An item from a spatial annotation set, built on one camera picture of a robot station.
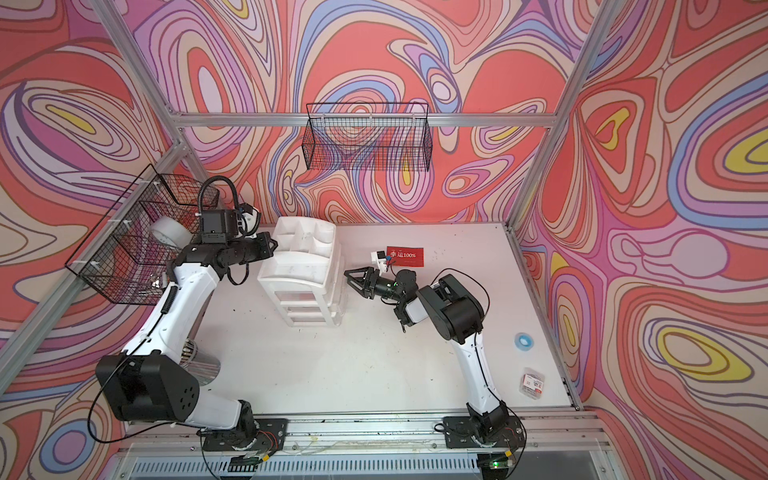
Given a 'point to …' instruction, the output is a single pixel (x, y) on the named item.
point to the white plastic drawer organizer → (305, 274)
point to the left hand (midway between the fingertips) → (278, 242)
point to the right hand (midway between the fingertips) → (346, 283)
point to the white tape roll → (171, 232)
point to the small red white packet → (532, 383)
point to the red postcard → (408, 256)
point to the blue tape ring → (526, 336)
